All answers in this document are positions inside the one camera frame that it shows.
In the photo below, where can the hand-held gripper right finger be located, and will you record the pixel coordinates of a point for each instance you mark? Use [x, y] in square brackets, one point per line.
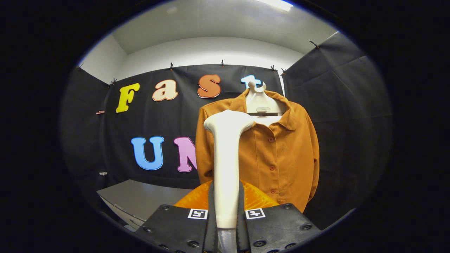
[242, 232]

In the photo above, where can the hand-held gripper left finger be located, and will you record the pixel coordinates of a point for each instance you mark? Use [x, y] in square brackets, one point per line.
[211, 232]

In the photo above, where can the orange button-up shirt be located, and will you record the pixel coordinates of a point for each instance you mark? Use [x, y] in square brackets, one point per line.
[281, 158]

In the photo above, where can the white clothes hanger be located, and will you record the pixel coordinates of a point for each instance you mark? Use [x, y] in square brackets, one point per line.
[260, 103]

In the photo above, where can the grey cabinet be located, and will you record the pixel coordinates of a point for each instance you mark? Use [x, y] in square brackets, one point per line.
[140, 196]

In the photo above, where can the long ceiling light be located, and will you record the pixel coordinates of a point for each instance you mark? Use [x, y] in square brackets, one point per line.
[277, 4]

